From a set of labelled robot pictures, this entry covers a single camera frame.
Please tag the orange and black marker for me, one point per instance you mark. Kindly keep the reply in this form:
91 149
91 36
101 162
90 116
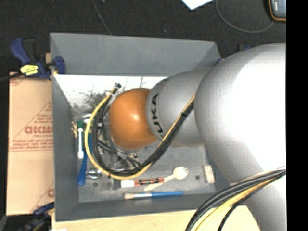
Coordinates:
146 182

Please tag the shiny metal round piece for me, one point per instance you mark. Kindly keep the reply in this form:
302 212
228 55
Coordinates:
93 174

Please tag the green and white marker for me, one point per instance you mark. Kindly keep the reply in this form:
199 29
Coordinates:
80 141

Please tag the pale wooden spork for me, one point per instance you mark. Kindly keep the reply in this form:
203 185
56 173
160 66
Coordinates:
179 172

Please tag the pale wooden block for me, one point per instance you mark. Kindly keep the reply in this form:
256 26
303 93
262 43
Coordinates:
209 174

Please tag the brown cardboard board red print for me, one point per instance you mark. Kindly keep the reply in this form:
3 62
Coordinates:
29 167

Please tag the grey metal bin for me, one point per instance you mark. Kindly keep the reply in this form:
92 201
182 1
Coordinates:
134 54

